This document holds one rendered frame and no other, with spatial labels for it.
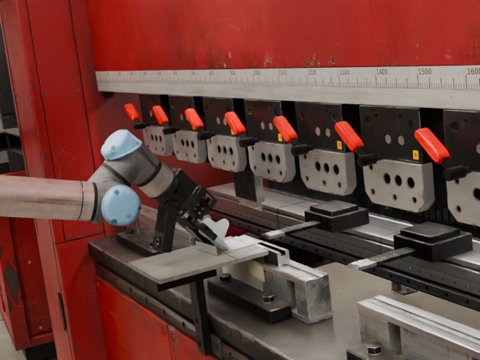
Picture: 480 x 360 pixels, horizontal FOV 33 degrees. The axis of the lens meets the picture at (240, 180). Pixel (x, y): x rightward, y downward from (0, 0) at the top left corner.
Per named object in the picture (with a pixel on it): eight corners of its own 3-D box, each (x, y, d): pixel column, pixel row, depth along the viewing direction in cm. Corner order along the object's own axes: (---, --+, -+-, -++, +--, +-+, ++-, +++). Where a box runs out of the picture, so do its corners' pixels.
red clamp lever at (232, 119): (223, 111, 168) (243, 143, 162) (240, 108, 169) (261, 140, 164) (221, 117, 169) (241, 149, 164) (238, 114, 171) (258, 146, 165)
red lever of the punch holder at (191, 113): (183, 108, 185) (201, 136, 180) (199, 105, 187) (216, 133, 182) (182, 113, 186) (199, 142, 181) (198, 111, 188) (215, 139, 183)
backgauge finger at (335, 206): (253, 238, 193) (251, 218, 192) (341, 216, 205) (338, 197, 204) (278, 248, 183) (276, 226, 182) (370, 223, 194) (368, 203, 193)
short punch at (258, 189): (236, 205, 187) (232, 166, 186) (244, 203, 188) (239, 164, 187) (258, 211, 179) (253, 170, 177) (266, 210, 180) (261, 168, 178)
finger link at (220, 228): (245, 232, 178) (214, 207, 176) (230, 254, 177) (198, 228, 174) (239, 232, 181) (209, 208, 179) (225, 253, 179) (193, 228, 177)
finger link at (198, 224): (220, 235, 174) (189, 211, 172) (216, 241, 174) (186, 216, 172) (212, 235, 179) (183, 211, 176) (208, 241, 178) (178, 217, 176)
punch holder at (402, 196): (365, 201, 136) (356, 105, 133) (404, 191, 140) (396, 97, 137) (425, 214, 123) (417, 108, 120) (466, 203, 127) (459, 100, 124)
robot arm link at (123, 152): (91, 153, 167) (118, 123, 169) (128, 186, 173) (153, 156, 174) (104, 160, 161) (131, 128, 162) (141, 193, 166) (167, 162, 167)
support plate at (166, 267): (128, 266, 180) (128, 262, 180) (231, 240, 192) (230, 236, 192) (159, 284, 165) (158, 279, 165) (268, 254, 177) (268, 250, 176)
